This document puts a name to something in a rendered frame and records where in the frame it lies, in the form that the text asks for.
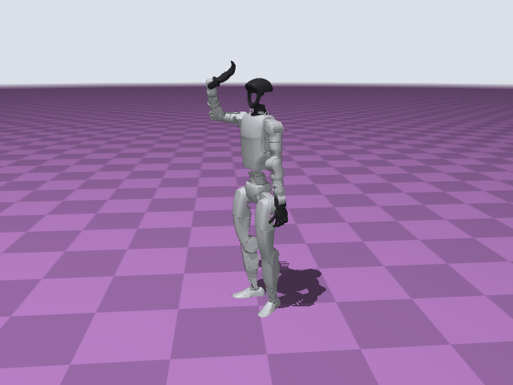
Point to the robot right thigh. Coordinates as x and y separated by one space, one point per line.
241 219

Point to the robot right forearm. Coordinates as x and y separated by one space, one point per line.
212 95

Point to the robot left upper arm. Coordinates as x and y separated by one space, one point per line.
274 129

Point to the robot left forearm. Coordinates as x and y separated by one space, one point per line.
277 182

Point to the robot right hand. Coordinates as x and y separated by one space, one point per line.
223 77

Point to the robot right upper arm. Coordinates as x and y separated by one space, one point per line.
230 117

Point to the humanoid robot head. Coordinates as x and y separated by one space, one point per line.
258 86

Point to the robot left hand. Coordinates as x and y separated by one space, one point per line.
280 214

